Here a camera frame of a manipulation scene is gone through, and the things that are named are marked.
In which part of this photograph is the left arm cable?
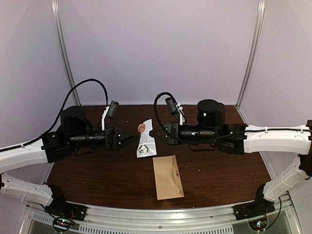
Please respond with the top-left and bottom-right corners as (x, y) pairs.
(43, 78), (108, 137)

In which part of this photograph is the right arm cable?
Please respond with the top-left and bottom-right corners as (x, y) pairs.
(154, 92), (176, 137)

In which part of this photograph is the right aluminium frame post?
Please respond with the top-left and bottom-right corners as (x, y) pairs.
(235, 0), (266, 109)

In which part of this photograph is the left circuit board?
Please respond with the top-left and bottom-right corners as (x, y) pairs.
(52, 217), (73, 232)

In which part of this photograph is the white sticker sheet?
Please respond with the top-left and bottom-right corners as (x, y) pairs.
(136, 118), (157, 158)

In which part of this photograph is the aluminium frame post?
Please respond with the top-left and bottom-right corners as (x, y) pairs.
(50, 0), (82, 108)
(235, 0), (266, 109)

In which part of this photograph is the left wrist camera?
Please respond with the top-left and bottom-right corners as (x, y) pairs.
(101, 100), (119, 131)

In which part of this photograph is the front aluminium rail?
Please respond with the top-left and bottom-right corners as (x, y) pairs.
(17, 195), (303, 234)

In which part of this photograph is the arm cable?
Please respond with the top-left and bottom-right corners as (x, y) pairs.
(154, 92), (176, 137)
(43, 78), (108, 137)

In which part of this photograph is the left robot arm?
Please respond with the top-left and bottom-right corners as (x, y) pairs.
(0, 106), (136, 216)

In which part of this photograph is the round brown seal sticker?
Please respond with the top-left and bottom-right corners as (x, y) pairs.
(137, 123), (146, 133)

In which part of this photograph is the right circuit board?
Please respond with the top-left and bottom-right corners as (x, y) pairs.
(248, 218), (268, 232)

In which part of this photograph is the circuit board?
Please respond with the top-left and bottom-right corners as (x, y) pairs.
(248, 218), (268, 232)
(52, 217), (73, 232)

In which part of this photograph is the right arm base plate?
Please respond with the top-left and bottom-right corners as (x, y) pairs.
(233, 201), (275, 220)

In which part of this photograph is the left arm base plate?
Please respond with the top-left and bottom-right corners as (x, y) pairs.
(45, 203), (87, 221)

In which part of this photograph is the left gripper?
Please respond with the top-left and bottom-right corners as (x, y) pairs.
(68, 127), (139, 152)

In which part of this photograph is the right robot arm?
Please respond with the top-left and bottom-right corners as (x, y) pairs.
(154, 93), (312, 215)

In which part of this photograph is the left aluminium frame post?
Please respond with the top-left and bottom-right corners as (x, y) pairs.
(50, 0), (82, 108)

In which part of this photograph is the brown paper envelope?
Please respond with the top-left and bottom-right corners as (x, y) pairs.
(153, 155), (184, 200)

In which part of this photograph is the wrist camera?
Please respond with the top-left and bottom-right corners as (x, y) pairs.
(101, 100), (119, 131)
(165, 97), (187, 125)

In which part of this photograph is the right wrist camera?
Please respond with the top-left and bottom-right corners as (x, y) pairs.
(165, 97), (187, 125)

